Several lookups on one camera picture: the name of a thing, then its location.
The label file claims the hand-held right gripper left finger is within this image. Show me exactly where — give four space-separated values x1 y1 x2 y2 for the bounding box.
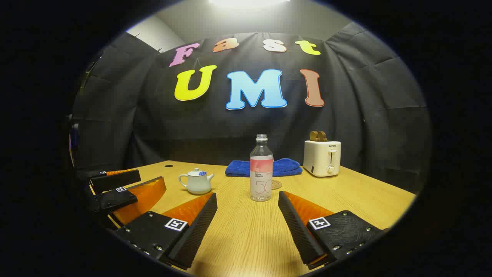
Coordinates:
114 192 218 270

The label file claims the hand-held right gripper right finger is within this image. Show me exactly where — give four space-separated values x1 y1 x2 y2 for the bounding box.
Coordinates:
278 191 389 270

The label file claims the white ceramic teacup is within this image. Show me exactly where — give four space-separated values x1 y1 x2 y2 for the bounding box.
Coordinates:
179 172 215 195

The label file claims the clear water bottle pink label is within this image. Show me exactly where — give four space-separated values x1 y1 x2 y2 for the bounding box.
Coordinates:
250 134 274 202

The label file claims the blue folded towel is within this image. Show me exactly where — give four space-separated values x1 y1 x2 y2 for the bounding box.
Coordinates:
225 158 303 178

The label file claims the white toaster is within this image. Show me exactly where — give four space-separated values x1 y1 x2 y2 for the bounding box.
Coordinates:
303 140 342 177

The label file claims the ceiling light panel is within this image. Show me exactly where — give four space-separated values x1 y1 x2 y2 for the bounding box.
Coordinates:
209 0 291 8

